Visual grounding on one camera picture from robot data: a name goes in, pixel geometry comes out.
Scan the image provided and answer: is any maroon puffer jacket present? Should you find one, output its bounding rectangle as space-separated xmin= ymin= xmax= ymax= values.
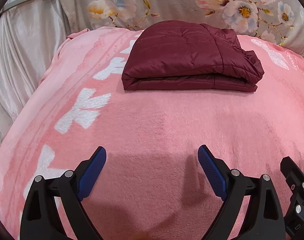
xmin=121 ymin=20 xmax=264 ymax=93

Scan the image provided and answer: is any pink fleece blanket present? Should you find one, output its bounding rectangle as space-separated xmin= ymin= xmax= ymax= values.
xmin=0 ymin=28 xmax=304 ymax=239

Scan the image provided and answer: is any grey floral quilt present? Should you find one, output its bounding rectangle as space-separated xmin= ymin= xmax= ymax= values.
xmin=60 ymin=0 xmax=304 ymax=58

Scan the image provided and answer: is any silver satin curtain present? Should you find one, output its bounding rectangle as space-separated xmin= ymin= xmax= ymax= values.
xmin=0 ymin=0 xmax=69 ymax=145

